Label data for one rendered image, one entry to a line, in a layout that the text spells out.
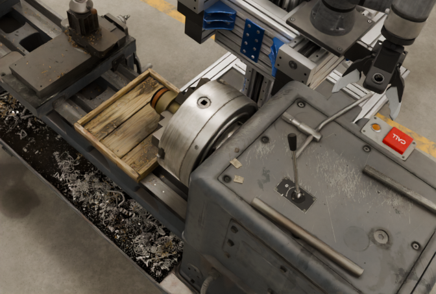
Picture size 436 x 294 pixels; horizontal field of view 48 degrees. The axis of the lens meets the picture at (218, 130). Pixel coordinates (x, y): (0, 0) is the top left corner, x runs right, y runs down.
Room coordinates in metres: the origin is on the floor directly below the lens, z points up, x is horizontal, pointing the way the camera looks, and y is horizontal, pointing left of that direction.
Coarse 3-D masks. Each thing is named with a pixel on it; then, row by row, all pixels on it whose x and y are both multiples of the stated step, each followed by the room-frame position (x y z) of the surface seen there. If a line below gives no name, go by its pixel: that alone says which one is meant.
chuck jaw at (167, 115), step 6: (162, 114) 0.87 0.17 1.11; (168, 114) 0.87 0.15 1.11; (162, 120) 0.84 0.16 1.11; (168, 120) 0.85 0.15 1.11; (162, 126) 0.82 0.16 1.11; (156, 132) 0.79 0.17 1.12; (162, 132) 0.80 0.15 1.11; (156, 138) 0.77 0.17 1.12; (156, 144) 0.77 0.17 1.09; (162, 150) 0.74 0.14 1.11; (162, 156) 0.74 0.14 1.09
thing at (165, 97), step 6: (162, 90) 0.95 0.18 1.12; (168, 90) 0.96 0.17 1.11; (156, 96) 0.93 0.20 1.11; (162, 96) 0.92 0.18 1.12; (168, 96) 0.93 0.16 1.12; (174, 96) 0.93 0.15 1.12; (150, 102) 0.92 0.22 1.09; (156, 102) 0.92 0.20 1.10; (162, 102) 0.91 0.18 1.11; (168, 102) 0.90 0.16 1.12; (174, 102) 0.92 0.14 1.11; (156, 108) 0.90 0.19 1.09; (162, 108) 0.89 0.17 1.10; (168, 108) 0.90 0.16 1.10; (174, 108) 0.90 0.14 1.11
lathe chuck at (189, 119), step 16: (192, 96) 0.85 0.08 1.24; (208, 96) 0.86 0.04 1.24; (224, 96) 0.87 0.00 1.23; (176, 112) 0.80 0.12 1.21; (192, 112) 0.80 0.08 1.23; (208, 112) 0.80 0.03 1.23; (176, 128) 0.77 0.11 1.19; (192, 128) 0.76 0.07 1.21; (160, 144) 0.75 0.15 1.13; (176, 144) 0.73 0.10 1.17; (160, 160) 0.73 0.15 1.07; (176, 160) 0.71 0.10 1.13; (176, 176) 0.70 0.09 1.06
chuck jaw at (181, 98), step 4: (200, 80) 0.95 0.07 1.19; (204, 80) 0.94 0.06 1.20; (208, 80) 0.95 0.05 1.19; (200, 84) 0.94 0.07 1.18; (188, 88) 0.94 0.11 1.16; (192, 88) 0.94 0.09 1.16; (196, 88) 0.93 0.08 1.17; (180, 92) 0.93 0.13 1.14; (184, 92) 0.95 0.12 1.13; (188, 92) 0.93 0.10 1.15; (192, 92) 0.93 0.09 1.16; (176, 96) 0.93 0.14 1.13; (180, 96) 0.93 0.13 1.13; (184, 96) 0.92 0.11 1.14; (188, 96) 0.92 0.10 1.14; (176, 100) 0.92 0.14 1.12; (180, 100) 0.92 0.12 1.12; (184, 100) 0.91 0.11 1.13
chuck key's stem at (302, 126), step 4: (284, 112) 0.81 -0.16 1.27; (284, 116) 0.80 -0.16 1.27; (288, 116) 0.80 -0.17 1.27; (292, 116) 0.81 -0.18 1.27; (288, 120) 0.80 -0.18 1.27; (292, 120) 0.79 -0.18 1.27; (296, 120) 0.79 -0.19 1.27; (296, 124) 0.78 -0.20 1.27; (300, 124) 0.78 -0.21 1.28; (304, 124) 0.78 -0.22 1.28; (300, 128) 0.77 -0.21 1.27; (304, 128) 0.77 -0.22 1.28; (308, 128) 0.77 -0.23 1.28; (304, 132) 0.77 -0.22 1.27; (308, 132) 0.76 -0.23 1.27; (312, 132) 0.76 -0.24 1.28; (316, 132) 0.76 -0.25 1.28; (316, 136) 0.75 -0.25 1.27; (320, 136) 0.75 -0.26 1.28; (316, 140) 0.75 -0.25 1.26
